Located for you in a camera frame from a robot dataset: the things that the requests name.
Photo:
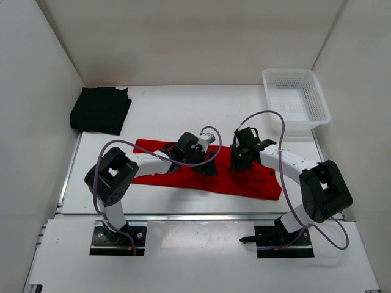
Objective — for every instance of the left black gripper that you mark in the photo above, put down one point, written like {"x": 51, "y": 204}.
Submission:
{"x": 208, "y": 168}

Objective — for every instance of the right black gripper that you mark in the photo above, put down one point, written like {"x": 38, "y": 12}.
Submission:
{"x": 237, "y": 164}

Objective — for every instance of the red t shirt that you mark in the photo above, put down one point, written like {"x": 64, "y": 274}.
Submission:
{"x": 259, "y": 182}

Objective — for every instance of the black t shirt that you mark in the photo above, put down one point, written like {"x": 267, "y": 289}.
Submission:
{"x": 100, "y": 109}

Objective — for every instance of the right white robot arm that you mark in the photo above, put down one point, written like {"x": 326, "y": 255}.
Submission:
{"x": 323, "y": 189}

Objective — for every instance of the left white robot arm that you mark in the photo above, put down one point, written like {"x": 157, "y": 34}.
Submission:
{"x": 109, "y": 179}

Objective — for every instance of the white plastic basket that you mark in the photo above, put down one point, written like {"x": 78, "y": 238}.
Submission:
{"x": 297, "y": 96}

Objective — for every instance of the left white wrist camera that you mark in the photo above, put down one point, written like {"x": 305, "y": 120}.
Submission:
{"x": 205, "y": 139}

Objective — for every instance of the aluminium rail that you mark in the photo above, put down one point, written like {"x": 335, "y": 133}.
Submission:
{"x": 201, "y": 217}

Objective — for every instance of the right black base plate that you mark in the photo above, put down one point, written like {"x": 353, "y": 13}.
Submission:
{"x": 272, "y": 243}

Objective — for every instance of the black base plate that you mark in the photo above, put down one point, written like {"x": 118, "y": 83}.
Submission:
{"x": 105, "y": 244}
{"x": 272, "y": 243}

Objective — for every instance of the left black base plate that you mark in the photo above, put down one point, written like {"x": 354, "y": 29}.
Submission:
{"x": 105, "y": 244}

